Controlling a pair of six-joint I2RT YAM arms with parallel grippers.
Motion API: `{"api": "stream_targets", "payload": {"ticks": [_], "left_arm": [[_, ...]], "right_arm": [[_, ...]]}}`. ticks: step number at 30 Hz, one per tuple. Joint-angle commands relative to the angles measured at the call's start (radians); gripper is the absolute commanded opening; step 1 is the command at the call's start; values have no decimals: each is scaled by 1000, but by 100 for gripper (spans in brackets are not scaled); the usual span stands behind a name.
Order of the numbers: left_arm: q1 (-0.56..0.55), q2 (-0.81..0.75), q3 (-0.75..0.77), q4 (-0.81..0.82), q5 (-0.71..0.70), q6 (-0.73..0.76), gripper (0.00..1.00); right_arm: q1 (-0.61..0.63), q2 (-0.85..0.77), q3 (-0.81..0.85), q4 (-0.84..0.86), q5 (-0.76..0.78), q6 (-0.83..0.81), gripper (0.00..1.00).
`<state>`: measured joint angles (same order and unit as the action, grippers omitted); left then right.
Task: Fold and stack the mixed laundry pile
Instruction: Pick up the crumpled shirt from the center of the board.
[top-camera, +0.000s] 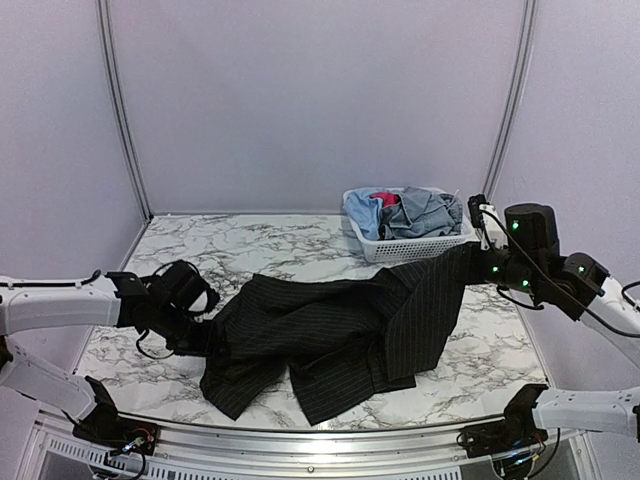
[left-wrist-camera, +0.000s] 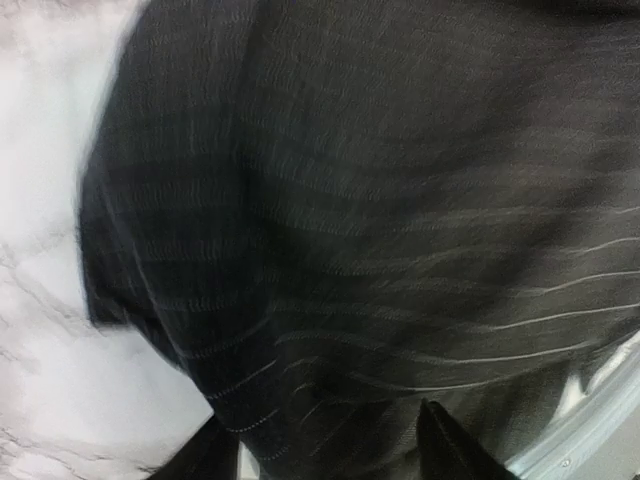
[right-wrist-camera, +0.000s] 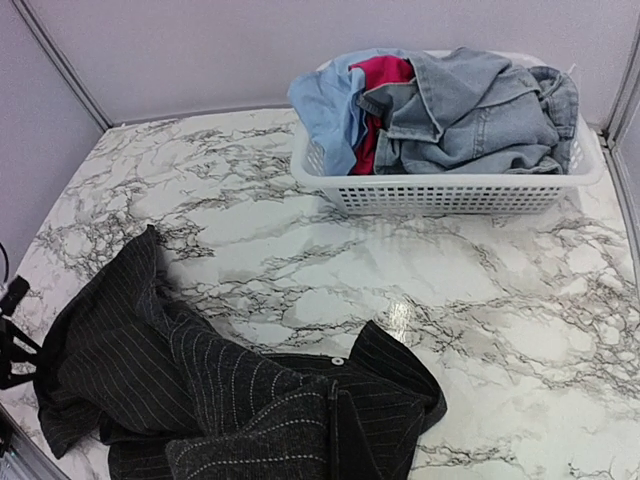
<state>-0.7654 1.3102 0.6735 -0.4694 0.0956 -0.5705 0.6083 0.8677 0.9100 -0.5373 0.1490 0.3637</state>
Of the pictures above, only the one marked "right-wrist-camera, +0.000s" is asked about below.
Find black pinstriped shirt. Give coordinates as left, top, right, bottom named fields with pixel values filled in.
left=33, top=227, right=447, bottom=479

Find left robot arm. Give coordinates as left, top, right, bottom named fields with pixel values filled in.
left=1, top=245, right=41, bottom=390

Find white plastic laundry basket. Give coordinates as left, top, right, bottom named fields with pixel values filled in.
left=291, top=48, right=603, bottom=215

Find light blue shirt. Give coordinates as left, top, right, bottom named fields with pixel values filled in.
left=288, top=48, right=406, bottom=176

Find red garment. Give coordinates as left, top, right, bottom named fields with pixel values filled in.
left=349, top=55, right=415, bottom=175

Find grey denim jeans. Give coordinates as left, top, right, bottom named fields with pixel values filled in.
left=374, top=48, right=579, bottom=175

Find right aluminium corner post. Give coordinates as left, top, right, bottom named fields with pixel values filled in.
left=598, top=20, right=639, bottom=151

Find aluminium corner post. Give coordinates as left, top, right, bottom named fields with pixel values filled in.
left=10, top=0, right=114, bottom=132
left=598, top=20, right=639, bottom=151

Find left aluminium corner post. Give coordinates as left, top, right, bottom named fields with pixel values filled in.
left=10, top=0, right=114, bottom=132

